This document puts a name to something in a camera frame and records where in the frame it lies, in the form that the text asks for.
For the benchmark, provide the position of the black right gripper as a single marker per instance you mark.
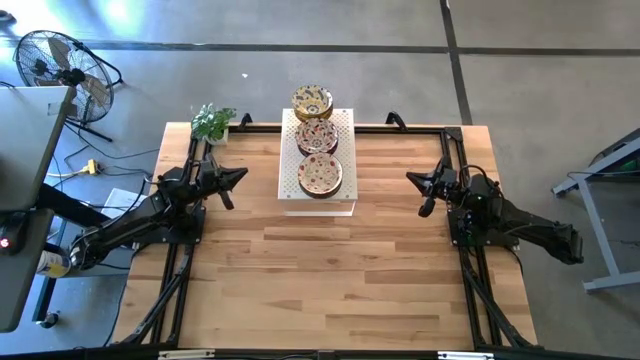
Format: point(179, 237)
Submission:
point(445, 180)

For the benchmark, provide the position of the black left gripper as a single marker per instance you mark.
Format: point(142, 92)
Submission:
point(210, 175)

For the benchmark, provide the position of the red dotted plate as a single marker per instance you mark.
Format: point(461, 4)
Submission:
point(320, 173)

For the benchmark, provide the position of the black bowl orange floral interior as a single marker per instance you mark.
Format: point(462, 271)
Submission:
point(316, 135)

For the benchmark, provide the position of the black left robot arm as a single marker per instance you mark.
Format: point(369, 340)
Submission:
point(130, 225)

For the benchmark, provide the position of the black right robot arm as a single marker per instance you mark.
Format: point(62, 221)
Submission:
point(530, 227)

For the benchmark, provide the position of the white perforated metal shelf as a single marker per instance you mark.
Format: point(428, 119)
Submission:
point(287, 170)

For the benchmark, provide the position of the green potted plant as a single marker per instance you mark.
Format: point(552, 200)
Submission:
point(212, 122)

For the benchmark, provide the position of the white paper sheet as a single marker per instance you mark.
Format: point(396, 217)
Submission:
point(117, 202)

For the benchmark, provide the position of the yellow power strip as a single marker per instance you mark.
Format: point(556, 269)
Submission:
point(92, 167)

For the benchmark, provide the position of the black floor fan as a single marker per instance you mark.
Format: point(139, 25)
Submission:
point(72, 77)

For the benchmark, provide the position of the white yellow spray can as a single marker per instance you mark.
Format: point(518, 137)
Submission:
point(55, 265)

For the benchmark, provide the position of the light grey desk panel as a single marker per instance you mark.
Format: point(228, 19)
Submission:
point(30, 150)

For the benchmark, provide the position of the black device red light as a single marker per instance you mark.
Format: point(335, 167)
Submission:
point(10, 235)

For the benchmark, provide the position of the black caster wheel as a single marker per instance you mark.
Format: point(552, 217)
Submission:
point(49, 320)

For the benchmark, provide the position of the dark grey desk panel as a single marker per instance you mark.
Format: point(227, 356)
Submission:
point(20, 290)

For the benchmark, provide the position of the black aluminium rig frame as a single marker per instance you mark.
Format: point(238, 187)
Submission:
point(400, 130)

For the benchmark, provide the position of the grey metal table frame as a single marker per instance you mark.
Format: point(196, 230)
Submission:
point(594, 227)

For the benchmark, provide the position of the white metal bracket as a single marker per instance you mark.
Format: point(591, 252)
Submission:
point(187, 355)
point(465, 356)

